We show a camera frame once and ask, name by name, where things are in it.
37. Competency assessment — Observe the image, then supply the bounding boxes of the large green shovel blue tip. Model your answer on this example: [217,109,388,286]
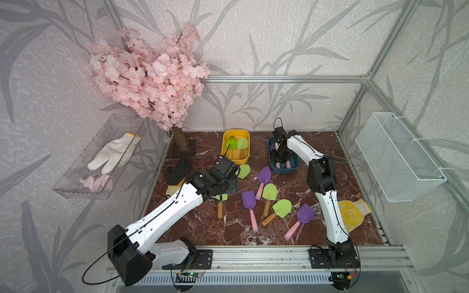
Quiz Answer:
[225,136,238,159]

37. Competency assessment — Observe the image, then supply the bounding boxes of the green shovel wooden handle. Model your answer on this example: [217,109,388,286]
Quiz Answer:
[262,183,277,217]
[214,194,228,220]
[236,137,249,159]
[238,164,251,179]
[261,199,292,227]

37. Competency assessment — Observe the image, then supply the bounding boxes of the yellow plastic storage box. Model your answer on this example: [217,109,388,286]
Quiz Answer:
[221,129,250,165]

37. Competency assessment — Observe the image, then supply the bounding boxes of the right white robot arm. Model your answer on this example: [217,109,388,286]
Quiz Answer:
[272,127,356,262]

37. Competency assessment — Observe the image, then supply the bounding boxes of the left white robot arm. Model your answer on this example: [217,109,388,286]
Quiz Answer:
[106,155,240,286]

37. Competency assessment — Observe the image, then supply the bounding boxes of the dark teal storage box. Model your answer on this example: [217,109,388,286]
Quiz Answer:
[267,137,300,174]

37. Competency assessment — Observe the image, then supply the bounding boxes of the black and yellow glove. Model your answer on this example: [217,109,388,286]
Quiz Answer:
[165,158,192,199]

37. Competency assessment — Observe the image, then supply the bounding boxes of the yellow dotted work glove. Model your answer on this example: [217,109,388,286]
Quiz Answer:
[338,199,372,233]

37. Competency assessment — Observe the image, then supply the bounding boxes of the white cotton glove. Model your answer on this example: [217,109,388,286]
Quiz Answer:
[87,133,141,174]

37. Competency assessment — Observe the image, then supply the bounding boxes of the pink cherry blossom tree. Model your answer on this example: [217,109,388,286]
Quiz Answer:
[89,23,210,152]

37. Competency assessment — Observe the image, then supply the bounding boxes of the pink blossom sprig on shelf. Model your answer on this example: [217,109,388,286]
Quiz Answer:
[79,173,114,194]

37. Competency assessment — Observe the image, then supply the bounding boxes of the aluminium front rail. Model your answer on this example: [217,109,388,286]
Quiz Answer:
[106,246,415,273]

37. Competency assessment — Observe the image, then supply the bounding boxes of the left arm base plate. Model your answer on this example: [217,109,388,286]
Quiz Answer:
[162,250,214,271]

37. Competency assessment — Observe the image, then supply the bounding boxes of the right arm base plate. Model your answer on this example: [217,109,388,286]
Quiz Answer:
[308,246,361,271]

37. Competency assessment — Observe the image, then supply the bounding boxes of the white wire mesh basket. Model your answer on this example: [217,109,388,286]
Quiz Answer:
[355,112,447,203]

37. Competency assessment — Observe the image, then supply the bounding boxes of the clear acrylic wall shelf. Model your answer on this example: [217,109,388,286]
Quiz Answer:
[53,115,147,200]

